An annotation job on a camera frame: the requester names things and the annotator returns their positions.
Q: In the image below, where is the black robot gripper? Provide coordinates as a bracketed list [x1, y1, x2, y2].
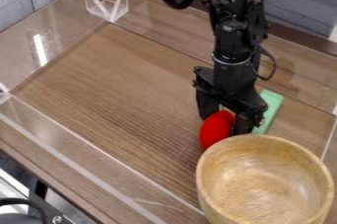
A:
[193, 57, 257, 135]

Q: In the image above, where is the red plush strawberry toy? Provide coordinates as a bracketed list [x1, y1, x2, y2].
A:
[198, 111, 235, 149]

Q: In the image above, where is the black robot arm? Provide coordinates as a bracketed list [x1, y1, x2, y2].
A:
[162, 0, 271, 135]

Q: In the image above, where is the green rectangular block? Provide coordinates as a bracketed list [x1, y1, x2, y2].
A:
[218, 89, 285, 135]

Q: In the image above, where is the wooden bowl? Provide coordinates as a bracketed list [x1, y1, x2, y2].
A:
[195, 134, 334, 224]

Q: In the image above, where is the clear acrylic table barrier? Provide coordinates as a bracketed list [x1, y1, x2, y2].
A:
[0, 0, 337, 224]

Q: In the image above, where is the clear acrylic corner bracket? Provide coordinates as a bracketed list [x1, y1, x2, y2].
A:
[83, 0, 129, 23]

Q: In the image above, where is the black metal table frame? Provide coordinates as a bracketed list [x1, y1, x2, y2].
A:
[0, 175, 77, 224]

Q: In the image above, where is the black cable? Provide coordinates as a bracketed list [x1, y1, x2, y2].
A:
[0, 197, 47, 224]

